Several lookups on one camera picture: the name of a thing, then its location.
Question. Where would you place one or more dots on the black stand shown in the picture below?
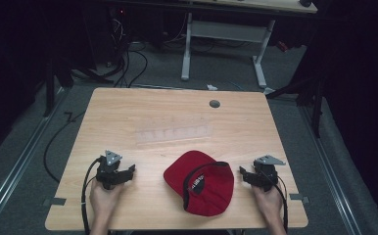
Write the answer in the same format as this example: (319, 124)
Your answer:
(316, 107)
(50, 88)

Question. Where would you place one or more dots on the red baseball cap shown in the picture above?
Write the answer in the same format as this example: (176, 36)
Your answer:
(206, 192)

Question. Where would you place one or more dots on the white metal-framed desk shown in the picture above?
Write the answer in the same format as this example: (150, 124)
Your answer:
(229, 32)

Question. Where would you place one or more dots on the black computer mouse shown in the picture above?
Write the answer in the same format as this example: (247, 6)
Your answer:
(305, 3)

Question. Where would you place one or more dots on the person's right hand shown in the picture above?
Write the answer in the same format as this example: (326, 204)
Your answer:
(268, 200)

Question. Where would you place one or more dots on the small red object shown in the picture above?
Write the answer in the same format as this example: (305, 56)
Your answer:
(282, 46)

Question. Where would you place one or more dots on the person's left hand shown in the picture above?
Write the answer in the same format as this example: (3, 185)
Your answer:
(104, 197)

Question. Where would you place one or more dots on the grey round table grommet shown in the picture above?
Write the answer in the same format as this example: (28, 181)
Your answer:
(214, 104)

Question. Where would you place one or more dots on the metal floor rail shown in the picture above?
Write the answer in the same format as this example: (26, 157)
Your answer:
(330, 173)
(20, 164)

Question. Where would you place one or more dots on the grey tape piece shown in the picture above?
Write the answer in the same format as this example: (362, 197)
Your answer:
(55, 201)
(298, 197)

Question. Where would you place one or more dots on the white paper scrap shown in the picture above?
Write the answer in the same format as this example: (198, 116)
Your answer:
(212, 87)

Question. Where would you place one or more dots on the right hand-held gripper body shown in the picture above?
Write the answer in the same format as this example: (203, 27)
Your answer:
(266, 174)

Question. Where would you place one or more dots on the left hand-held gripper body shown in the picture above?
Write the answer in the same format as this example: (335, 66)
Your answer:
(109, 173)

